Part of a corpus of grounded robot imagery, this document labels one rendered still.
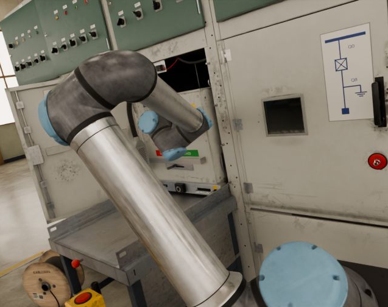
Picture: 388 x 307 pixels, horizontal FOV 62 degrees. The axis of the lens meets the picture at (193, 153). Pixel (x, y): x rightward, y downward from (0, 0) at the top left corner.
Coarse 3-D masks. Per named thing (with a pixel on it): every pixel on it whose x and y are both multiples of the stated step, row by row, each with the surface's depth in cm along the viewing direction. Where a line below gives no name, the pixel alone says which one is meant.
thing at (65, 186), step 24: (24, 96) 167; (24, 120) 167; (120, 120) 192; (24, 144) 167; (48, 144) 175; (48, 168) 176; (72, 168) 182; (48, 192) 177; (72, 192) 183; (96, 192) 190; (48, 216) 176
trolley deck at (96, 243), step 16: (176, 192) 183; (224, 208) 152; (96, 224) 160; (112, 224) 156; (128, 224) 152; (208, 224) 144; (48, 240) 153; (64, 240) 149; (80, 240) 145; (96, 240) 142; (112, 240) 139; (128, 240) 136; (80, 256) 133; (96, 256) 127; (112, 256) 124; (144, 256) 119; (112, 272) 118; (128, 272) 112; (144, 272) 117
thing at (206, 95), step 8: (200, 88) 167; (208, 88) 154; (200, 96) 150; (208, 96) 154; (208, 104) 154; (208, 112) 154; (216, 120) 158; (216, 128) 158; (208, 136) 154; (216, 136) 158; (216, 144) 158; (216, 152) 158; (216, 160) 158; (216, 168) 158; (216, 176) 158; (224, 176) 163
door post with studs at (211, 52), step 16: (208, 16) 140; (208, 32) 142; (208, 48) 144; (208, 64) 147; (224, 96) 146; (224, 112) 149; (224, 128) 152; (224, 144) 155; (240, 192) 157; (240, 208) 160
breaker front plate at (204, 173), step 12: (192, 96) 153; (192, 144) 162; (204, 144) 157; (156, 156) 184; (204, 156) 159; (156, 168) 187; (180, 168) 173; (192, 168) 167; (204, 168) 162; (180, 180) 176; (192, 180) 170; (204, 180) 164
